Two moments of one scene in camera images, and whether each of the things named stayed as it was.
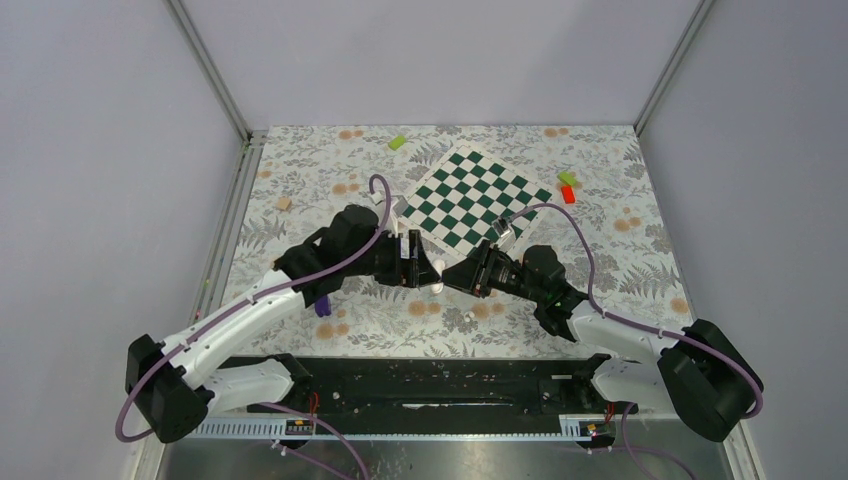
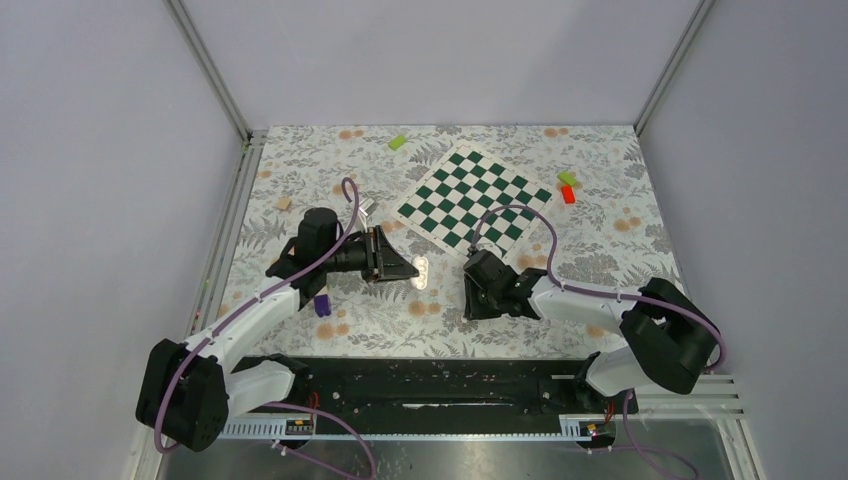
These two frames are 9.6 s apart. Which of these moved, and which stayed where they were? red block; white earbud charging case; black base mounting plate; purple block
Moved: white earbud charging case
Stayed: purple block; black base mounting plate; red block
